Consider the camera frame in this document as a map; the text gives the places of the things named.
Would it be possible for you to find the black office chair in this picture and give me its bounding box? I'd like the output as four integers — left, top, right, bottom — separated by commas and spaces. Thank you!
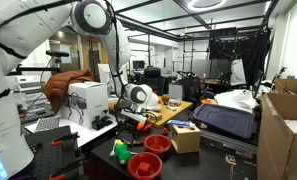
140, 67, 166, 96

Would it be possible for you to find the brown jacket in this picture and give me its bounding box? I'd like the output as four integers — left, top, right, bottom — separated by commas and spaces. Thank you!
43, 69, 94, 113

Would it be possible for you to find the small cardboard box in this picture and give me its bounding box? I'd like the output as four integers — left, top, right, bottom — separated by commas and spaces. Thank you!
170, 125, 200, 154

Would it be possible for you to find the red bowl with balls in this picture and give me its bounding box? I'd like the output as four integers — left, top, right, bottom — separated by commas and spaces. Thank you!
137, 122, 152, 132

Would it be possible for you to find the large cardboard box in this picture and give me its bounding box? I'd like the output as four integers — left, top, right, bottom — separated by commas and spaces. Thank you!
257, 93, 297, 180

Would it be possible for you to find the wooden table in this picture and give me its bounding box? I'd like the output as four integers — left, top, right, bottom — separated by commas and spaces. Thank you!
108, 101, 193, 128

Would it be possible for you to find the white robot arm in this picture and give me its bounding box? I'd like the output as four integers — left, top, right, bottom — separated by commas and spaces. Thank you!
0, 0, 153, 180

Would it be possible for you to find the middle red bowl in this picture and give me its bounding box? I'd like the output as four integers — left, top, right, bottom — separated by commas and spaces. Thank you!
144, 134, 171, 154

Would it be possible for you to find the orange square block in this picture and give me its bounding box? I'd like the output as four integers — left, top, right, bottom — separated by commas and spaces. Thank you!
137, 162, 150, 176

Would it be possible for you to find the small orange cube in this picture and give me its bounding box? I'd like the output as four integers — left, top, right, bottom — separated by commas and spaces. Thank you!
162, 128, 169, 136

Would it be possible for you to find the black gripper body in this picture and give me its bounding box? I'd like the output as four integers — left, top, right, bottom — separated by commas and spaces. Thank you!
117, 116, 141, 137

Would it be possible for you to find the green plush object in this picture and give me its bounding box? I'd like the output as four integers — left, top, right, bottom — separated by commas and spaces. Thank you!
115, 140, 132, 165

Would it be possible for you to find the blue plastic bin lid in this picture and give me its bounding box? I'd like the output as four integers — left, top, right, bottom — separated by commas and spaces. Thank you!
193, 104, 256, 139

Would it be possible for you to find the white robot dog box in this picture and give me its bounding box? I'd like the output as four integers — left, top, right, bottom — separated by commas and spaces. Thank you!
60, 82, 108, 129

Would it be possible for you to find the red bowl with orange block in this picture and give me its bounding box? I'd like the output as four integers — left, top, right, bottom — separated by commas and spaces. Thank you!
127, 152, 163, 180

